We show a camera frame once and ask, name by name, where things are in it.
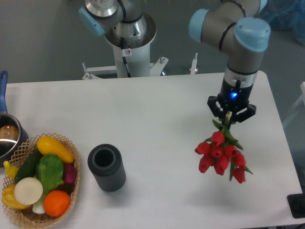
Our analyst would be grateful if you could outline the green lettuce leaf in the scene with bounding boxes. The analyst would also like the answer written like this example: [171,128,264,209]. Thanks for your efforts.
[36,154,64,198]

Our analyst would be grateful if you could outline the yellow bell pepper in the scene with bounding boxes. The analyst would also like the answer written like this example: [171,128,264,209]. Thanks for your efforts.
[2,185,30,209]

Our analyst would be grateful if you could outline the dark grey ribbed vase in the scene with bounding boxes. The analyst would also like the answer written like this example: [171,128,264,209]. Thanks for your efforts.
[87,144,126,192]

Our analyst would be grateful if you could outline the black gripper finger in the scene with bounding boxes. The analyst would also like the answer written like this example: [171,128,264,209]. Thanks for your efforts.
[230,104,256,124]
[207,96,226,124]

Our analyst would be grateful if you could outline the green cucumber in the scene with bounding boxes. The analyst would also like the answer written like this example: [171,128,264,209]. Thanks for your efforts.
[14,148,43,183]

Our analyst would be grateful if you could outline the woven wicker basket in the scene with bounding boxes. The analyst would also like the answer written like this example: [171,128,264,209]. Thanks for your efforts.
[0,133,81,229]

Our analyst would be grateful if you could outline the blue handled saucepan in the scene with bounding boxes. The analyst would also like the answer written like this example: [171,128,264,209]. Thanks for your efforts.
[0,71,28,168]

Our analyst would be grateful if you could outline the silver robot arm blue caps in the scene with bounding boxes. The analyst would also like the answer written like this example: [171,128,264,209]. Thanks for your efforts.
[79,0,271,125]

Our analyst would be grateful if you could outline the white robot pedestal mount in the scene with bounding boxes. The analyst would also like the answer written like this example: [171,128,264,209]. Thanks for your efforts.
[81,40,199,80]

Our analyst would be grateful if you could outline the purple red onion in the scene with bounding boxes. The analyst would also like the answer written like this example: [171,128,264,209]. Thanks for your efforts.
[62,164,78,184]

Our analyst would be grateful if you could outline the orange fruit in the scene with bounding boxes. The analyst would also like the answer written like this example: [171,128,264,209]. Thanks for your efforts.
[43,190,70,217]

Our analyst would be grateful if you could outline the yellow squash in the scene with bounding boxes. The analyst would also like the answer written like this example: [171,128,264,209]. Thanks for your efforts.
[36,136,74,164]

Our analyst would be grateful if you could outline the red tulip bouquet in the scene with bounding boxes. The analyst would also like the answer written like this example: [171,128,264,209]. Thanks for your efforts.
[194,112,252,184]

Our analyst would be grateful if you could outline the white round onion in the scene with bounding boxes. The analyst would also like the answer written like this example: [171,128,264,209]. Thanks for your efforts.
[14,177,43,205]

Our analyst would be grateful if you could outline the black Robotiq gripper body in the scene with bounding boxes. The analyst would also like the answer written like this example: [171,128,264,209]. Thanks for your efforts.
[218,79,253,112]

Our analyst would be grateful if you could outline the blue plastic bag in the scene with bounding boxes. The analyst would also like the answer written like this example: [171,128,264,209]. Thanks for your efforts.
[259,0,305,45]

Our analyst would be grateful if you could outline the black device at table edge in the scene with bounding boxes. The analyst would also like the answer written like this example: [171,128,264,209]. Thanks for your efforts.
[287,193,305,219]

